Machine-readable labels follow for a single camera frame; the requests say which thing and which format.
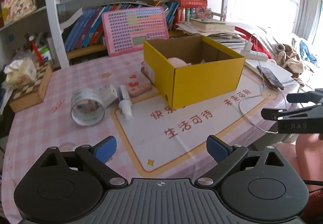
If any clear tape roll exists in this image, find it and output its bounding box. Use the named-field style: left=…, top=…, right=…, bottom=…
left=71, top=88, right=105, bottom=127

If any pink eraser case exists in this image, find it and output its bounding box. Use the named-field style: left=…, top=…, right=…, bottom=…
left=128, top=83, right=152, bottom=98

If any pink plush pig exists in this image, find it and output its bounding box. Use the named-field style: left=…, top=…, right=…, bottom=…
left=168, top=57, right=191, bottom=68

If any white power adapter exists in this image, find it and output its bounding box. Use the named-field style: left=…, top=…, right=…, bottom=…
left=99, top=84, right=118, bottom=108

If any pink checkered tablecloth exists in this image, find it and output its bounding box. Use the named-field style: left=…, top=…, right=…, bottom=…
left=2, top=52, right=298, bottom=223

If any smartphone on table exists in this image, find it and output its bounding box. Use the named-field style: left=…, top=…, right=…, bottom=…
left=257, top=65, right=284, bottom=90

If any brown plush toy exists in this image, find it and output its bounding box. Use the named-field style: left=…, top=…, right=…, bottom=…
left=273, top=43, right=305, bottom=87

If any white power strip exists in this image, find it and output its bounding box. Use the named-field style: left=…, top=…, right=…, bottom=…
left=240, top=49, right=268, bottom=62

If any wooden chess box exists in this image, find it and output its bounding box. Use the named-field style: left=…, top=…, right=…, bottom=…
left=9, top=61, right=52, bottom=114

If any yellow cardboard box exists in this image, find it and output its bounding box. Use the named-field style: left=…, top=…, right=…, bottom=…
left=144, top=35, right=245, bottom=109

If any floral tissue box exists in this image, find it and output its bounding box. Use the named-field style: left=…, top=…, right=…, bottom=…
left=4, top=58, right=37, bottom=89

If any row of blue books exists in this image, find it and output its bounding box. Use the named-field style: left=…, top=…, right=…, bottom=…
left=64, top=4, right=117, bottom=52

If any stack of papers and books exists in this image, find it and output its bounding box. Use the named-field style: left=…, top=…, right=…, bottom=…
left=176, top=19, right=246, bottom=49

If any pink keyboard learning pad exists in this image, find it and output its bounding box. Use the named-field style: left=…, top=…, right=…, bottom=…
left=102, top=7, right=169, bottom=57

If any white bookshelf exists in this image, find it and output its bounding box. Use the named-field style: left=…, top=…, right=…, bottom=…
left=1, top=0, right=226, bottom=68

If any red book set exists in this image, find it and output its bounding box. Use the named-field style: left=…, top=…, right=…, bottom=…
left=170, top=0, right=208, bottom=30

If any white charging cable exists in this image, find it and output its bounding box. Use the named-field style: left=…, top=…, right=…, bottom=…
left=238, top=34, right=289, bottom=135

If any white wall charger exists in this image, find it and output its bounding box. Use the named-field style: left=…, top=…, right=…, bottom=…
left=244, top=41, right=253, bottom=52

